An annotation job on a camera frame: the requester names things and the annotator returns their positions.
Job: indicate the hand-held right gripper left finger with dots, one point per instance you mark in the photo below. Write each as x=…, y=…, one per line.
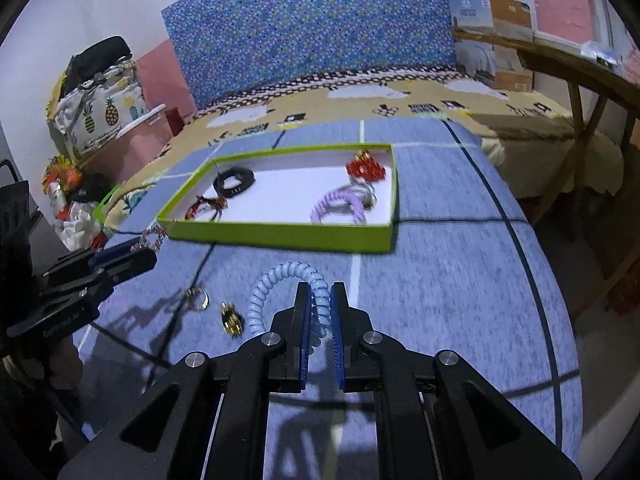
x=302, y=370

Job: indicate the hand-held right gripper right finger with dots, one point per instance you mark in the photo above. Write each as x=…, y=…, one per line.
x=339, y=370

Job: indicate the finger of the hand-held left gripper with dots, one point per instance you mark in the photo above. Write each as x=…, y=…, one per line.
x=135, y=265
x=112, y=256

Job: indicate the gold black ornament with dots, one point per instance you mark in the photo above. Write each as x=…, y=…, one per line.
x=233, y=321

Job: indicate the green shallow cardboard box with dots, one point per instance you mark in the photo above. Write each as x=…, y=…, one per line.
x=280, y=240

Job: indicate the grey ribbon hair clip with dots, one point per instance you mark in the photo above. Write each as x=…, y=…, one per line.
x=367, y=197

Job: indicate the red bead ornament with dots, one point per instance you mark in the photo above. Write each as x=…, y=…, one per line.
x=364, y=167

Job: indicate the white plastic bag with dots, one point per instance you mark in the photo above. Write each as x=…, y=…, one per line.
x=75, y=225

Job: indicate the green plastic item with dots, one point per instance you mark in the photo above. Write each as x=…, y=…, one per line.
x=102, y=205

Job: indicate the black round item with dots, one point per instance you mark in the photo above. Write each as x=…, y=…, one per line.
x=92, y=187

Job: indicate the orange yellow artificial flowers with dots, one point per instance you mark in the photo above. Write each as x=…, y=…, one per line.
x=62, y=176

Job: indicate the pink storage box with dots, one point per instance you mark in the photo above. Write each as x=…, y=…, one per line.
x=135, y=150

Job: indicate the pineapple print bag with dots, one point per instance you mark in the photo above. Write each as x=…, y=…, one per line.
x=100, y=115

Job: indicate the black bag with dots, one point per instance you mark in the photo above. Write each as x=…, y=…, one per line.
x=100, y=57

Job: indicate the yellow printed bed sheet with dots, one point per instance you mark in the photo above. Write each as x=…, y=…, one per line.
x=350, y=97

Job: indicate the blue floral headboard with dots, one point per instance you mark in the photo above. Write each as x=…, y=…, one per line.
x=320, y=35

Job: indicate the white cloth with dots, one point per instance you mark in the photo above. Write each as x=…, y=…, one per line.
x=475, y=57

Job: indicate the brown cardboard box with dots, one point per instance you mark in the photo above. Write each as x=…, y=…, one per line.
x=510, y=15
x=512, y=72

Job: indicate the blue white carton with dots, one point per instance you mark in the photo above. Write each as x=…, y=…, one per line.
x=470, y=10

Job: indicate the wooden table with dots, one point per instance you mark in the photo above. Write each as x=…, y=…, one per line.
x=575, y=67

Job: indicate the clear blue packet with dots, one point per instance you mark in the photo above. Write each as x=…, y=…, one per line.
x=600, y=54

